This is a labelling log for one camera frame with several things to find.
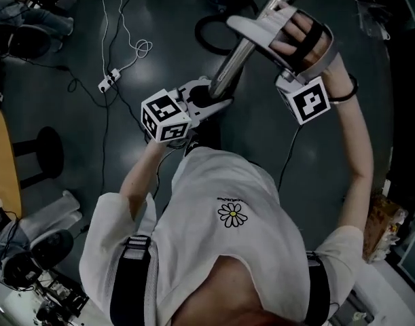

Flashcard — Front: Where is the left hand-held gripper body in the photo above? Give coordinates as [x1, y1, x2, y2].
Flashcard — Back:
[141, 79, 209, 144]

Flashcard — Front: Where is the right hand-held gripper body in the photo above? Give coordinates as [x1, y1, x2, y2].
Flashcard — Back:
[257, 7, 338, 126]

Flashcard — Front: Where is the silver vacuum cleaner tube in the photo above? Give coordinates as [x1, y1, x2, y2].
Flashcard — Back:
[206, 0, 317, 101]

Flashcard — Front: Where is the black vacuum cleaner hose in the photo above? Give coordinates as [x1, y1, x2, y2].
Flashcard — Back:
[194, 0, 261, 56]

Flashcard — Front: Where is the person's left forearm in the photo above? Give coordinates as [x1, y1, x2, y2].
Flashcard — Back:
[118, 140, 168, 204]

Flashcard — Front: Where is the person's right forearm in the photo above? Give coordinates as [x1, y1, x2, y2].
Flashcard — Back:
[321, 58, 375, 239]

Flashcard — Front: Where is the person's right hand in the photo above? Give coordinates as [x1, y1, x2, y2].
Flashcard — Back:
[272, 11, 331, 71]

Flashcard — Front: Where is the person's black shoe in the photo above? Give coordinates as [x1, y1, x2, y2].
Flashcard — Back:
[183, 120, 223, 158]

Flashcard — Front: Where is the black wrist band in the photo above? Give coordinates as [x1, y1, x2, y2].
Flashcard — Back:
[329, 73, 360, 105]

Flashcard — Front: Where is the white power strip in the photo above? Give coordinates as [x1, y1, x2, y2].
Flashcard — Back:
[97, 68, 122, 94]

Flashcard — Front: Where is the clear plastic bag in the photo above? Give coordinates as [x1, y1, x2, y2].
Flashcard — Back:
[354, 0, 394, 43]

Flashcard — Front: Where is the dark cabinet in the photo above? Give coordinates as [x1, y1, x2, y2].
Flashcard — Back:
[385, 27, 415, 186]

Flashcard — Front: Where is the white daisy print t-shirt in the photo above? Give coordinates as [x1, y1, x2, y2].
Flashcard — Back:
[79, 147, 365, 326]

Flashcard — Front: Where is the black round stool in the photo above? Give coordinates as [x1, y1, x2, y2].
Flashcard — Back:
[11, 126, 65, 190]

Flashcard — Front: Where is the brown snack bag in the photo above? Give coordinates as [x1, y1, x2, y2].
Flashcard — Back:
[362, 193, 408, 264]

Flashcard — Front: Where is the black office chair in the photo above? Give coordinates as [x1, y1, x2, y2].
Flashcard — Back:
[0, 23, 54, 60]

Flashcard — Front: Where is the round wooden table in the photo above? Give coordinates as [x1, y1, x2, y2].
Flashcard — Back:
[0, 108, 23, 219]

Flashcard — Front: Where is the white cabinet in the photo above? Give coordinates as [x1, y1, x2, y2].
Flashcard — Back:
[329, 256, 415, 326]

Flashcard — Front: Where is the white cluttered workbench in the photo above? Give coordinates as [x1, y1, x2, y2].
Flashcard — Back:
[0, 270, 100, 326]

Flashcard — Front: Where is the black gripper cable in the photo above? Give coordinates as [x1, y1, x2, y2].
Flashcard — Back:
[148, 143, 181, 200]
[278, 124, 302, 197]

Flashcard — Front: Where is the long black floor cable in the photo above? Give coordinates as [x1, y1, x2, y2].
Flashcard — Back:
[98, 92, 111, 192]

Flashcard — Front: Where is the coiled white cable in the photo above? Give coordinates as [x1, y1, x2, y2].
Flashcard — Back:
[117, 7, 154, 74]

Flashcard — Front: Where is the looped black floor cable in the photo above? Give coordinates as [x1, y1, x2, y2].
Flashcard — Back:
[0, 53, 108, 108]

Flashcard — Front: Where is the straight white cable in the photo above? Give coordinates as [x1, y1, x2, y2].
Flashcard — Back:
[94, 0, 110, 79]

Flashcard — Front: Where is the black harness strap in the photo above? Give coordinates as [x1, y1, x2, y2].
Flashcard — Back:
[305, 251, 334, 326]
[106, 234, 158, 326]

